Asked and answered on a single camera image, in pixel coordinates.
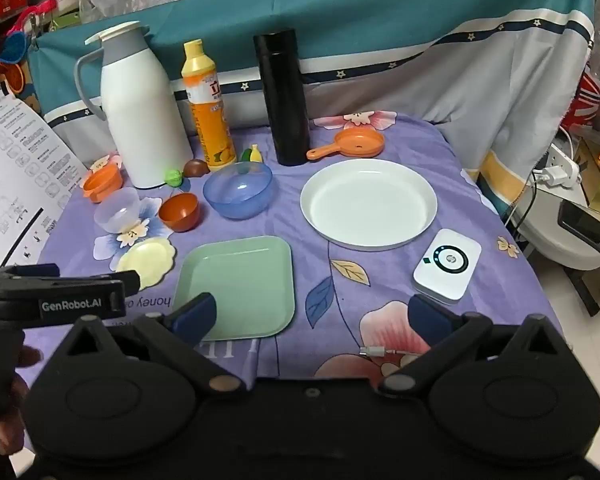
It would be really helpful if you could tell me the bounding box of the orange plastic cup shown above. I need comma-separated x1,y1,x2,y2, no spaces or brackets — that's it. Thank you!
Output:
2,62,28,92

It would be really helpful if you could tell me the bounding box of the white power bank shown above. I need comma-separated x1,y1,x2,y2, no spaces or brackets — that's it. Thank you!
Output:
412,228,482,306

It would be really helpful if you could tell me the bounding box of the orange yellow detergent bottle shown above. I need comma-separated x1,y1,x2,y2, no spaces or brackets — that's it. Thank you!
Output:
181,39,237,171

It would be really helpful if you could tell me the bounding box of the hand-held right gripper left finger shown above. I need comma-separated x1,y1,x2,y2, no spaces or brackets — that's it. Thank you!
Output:
55,292,247,397

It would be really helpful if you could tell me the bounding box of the white charger plug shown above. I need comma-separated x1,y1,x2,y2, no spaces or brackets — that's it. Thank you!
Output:
532,165,571,187

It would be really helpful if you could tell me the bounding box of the white power strip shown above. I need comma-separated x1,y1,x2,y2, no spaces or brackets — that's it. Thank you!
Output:
547,142,581,173

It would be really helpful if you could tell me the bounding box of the person's left hand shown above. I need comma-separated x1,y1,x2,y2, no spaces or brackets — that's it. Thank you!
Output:
0,345,43,453

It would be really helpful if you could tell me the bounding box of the green square plate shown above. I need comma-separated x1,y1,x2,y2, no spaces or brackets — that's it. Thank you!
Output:
172,236,297,342

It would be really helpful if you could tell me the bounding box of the black cable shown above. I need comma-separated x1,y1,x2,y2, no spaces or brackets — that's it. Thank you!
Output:
504,175,540,223

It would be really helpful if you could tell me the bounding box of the teal star-trimmed cloth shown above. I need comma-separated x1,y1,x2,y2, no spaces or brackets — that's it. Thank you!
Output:
27,0,597,221

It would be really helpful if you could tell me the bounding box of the white instruction sheet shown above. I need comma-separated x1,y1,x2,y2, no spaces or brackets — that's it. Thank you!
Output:
0,85,88,268

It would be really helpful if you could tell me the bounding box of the small brown bowl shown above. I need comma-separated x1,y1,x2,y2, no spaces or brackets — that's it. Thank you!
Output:
158,192,201,233

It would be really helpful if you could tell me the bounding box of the white cable with plug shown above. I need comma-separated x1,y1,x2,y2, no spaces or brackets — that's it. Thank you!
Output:
359,345,423,361

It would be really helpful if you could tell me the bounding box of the white round stool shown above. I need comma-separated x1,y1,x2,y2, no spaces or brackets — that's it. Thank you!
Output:
510,182,600,272

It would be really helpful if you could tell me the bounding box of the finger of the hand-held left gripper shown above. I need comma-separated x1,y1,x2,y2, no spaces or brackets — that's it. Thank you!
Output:
0,262,61,281
80,270,142,295

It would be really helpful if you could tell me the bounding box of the black thermos flask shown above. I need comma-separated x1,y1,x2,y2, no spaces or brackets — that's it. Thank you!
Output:
252,28,311,167

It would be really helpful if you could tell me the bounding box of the yellow cardboard box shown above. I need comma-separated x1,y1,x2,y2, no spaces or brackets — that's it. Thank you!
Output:
577,135,600,211

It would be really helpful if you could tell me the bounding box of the pale yellow flower-shaped plate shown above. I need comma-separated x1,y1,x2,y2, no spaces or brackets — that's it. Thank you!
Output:
116,236,178,286

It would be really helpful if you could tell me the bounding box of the purple floral tablecloth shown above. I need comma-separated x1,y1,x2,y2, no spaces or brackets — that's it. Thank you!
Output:
22,110,576,453

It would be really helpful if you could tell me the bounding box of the white round plate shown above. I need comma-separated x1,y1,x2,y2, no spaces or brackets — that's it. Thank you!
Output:
300,158,438,252

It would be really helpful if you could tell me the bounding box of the white thermos jug grey handle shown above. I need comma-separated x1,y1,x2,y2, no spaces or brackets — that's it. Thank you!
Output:
75,21,195,190

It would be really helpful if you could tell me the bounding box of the flag print bag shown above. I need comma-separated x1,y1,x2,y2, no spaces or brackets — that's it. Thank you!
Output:
565,67,600,128

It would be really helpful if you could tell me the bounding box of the orange small cup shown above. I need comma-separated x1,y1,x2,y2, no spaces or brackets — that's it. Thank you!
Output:
82,165,123,204

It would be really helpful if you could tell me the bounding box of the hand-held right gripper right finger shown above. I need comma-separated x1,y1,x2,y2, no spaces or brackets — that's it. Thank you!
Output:
378,294,571,396

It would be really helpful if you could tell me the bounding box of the blue translucent bowl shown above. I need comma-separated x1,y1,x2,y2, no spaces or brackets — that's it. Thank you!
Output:
202,161,274,221

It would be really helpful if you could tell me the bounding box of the orange toy pan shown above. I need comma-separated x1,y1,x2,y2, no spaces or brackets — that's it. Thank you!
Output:
306,127,386,162

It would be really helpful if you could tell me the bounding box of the black tablet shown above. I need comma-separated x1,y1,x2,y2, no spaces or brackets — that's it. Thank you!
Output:
557,200,600,261

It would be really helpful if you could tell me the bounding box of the small clear bowl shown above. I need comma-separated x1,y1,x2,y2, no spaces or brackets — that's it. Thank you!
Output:
93,186,141,235

